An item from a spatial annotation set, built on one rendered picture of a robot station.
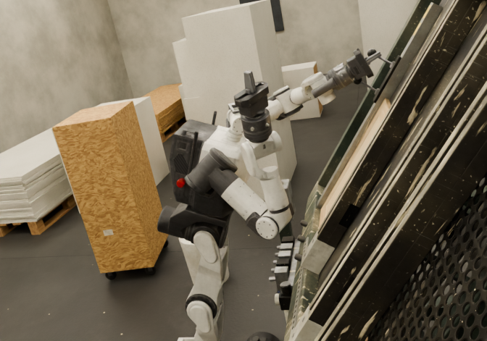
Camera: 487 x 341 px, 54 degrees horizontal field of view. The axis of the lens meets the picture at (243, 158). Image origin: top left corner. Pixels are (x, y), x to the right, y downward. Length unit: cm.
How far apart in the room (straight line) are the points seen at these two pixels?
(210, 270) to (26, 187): 328
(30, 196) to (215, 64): 225
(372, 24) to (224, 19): 194
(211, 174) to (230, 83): 265
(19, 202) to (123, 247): 175
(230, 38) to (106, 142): 145
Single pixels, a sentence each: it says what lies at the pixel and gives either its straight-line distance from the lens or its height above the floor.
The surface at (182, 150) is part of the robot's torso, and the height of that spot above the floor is 135.
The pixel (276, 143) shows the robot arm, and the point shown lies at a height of 140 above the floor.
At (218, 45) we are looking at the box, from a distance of 417.
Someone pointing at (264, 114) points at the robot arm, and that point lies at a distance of 142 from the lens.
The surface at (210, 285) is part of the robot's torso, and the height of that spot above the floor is 73.
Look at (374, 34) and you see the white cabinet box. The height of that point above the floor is 117.
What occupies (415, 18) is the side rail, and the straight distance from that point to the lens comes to 220.
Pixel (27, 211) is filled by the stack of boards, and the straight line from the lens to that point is 517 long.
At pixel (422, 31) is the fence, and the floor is 159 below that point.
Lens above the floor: 185
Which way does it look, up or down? 19 degrees down
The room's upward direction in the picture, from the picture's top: 11 degrees counter-clockwise
